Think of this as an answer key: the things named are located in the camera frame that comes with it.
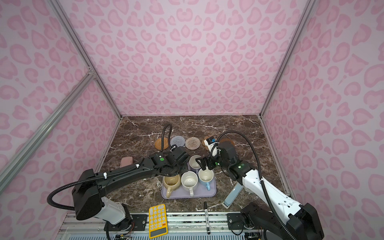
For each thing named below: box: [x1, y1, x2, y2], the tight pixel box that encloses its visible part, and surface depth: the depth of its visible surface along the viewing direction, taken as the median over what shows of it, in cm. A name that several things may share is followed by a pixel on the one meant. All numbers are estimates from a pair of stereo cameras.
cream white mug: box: [181, 171, 199, 197], surface depth 81 cm
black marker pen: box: [204, 201, 211, 235], surface depth 75 cm
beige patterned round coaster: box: [185, 137, 201, 150], surface depth 106 cm
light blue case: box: [222, 182, 245, 209], surface depth 81 cm
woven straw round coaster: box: [154, 137, 169, 151], surface depth 106 cm
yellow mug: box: [163, 174, 181, 198], surface depth 79 cm
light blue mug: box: [198, 168, 214, 191], surface depth 80 cm
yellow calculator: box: [148, 204, 168, 239], surface depth 74 cm
